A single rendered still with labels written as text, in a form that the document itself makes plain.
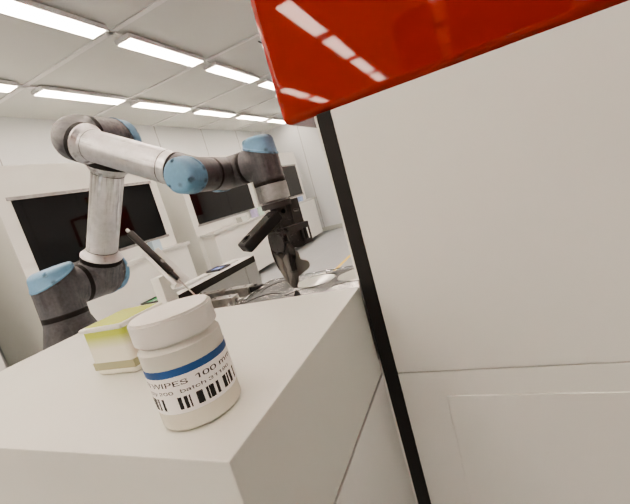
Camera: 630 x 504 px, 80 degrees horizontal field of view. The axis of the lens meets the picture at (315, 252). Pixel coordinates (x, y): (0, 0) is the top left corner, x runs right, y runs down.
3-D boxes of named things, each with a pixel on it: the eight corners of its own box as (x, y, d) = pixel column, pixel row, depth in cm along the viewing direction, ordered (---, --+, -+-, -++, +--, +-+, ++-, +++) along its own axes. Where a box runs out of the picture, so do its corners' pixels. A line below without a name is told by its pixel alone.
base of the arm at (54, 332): (32, 360, 102) (18, 326, 101) (79, 337, 117) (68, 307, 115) (72, 353, 98) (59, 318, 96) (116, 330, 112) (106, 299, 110)
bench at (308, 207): (326, 233, 883) (303, 148, 850) (295, 253, 722) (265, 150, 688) (286, 242, 927) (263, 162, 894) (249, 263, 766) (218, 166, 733)
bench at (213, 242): (286, 259, 686) (254, 150, 652) (231, 294, 524) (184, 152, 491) (238, 268, 730) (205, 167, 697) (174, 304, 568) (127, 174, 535)
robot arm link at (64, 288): (29, 323, 103) (11, 276, 101) (75, 305, 115) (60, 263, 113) (56, 318, 98) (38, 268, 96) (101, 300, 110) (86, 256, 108)
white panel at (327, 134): (435, 245, 131) (409, 130, 124) (397, 373, 58) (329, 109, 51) (426, 246, 132) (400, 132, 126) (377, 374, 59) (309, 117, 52)
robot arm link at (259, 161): (248, 143, 92) (278, 132, 88) (261, 187, 93) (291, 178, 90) (230, 142, 85) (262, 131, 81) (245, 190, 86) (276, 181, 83)
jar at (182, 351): (256, 382, 36) (225, 289, 34) (210, 434, 29) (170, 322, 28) (198, 385, 38) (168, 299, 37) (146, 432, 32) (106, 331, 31)
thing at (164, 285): (202, 312, 67) (178, 241, 65) (188, 321, 64) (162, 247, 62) (177, 316, 70) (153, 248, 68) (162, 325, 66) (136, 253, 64)
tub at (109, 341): (178, 345, 53) (162, 300, 52) (138, 374, 46) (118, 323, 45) (139, 349, 56) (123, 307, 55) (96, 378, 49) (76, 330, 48)
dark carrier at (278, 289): (388, 263, 94) (388, 261, 94) (351, 321, 63) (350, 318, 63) (272, 283, 108) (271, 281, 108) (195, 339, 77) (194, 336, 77)
